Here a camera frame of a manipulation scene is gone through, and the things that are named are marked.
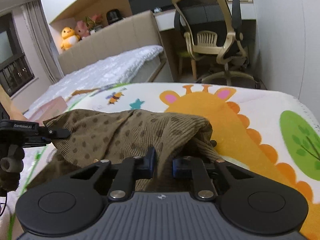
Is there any pink plush toy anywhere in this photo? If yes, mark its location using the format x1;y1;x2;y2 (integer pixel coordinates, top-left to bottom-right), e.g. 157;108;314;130
75;21;91;39

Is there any beige padded headboard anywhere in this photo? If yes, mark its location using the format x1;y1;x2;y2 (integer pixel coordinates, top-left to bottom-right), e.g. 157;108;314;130
57;10;163;77

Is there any wooden wall shelf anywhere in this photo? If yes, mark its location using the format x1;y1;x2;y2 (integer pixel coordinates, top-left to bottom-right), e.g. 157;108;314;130
37;0;133;54

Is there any pink gift box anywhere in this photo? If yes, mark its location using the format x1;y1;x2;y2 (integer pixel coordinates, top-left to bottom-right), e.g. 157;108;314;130
32;97;68;121

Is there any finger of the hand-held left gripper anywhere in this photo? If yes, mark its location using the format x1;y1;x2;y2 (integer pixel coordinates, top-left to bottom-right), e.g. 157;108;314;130
46;128;71;139
24;139;53;147

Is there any window with dark railing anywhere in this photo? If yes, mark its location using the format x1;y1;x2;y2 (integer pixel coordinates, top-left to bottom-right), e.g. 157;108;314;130
0;12;35;97

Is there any green stool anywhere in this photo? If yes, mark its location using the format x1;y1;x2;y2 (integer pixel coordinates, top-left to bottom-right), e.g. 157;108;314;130
175;49;201;81

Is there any potted plant with pink leaves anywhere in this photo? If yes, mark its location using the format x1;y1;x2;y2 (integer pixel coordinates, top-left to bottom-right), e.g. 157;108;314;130
85;14;104;34

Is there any grey curtain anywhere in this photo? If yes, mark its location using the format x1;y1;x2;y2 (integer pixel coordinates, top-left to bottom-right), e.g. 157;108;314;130
21;0;63;84

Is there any yellow duck plush toy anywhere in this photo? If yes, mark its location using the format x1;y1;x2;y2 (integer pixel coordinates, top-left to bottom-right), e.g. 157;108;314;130
60;27;81;51

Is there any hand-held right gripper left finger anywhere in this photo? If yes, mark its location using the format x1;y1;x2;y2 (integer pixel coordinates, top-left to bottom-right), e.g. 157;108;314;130
71;146;156;200

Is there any light wooden board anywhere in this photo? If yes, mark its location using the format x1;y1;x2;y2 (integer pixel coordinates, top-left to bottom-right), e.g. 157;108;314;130
0;84;27;122

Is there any cartoon animal printed mat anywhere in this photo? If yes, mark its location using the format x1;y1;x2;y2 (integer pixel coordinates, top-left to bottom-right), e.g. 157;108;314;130
0;82;320;240

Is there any brown dotted corduroy garment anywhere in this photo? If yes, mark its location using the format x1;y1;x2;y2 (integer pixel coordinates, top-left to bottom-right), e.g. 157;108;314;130
43;109;225;193

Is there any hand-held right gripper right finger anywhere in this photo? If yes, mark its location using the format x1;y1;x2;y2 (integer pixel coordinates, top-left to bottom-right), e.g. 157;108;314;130
172;156;252;201

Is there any beige mesh office chair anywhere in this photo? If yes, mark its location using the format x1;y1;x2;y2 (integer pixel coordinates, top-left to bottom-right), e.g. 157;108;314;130
172;0;258;86

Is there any white desk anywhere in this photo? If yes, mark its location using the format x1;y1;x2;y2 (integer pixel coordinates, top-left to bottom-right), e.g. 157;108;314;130
152;0;257;32

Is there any white quilted mattress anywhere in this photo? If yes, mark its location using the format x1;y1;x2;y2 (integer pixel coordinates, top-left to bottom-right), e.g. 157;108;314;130
27;45;164;121

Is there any black cable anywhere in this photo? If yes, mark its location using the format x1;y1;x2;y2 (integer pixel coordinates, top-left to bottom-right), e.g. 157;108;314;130
0;189;8;217

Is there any white wardrobe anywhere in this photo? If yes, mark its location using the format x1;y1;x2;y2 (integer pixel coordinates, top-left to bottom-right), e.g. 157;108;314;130
250;0;320;100

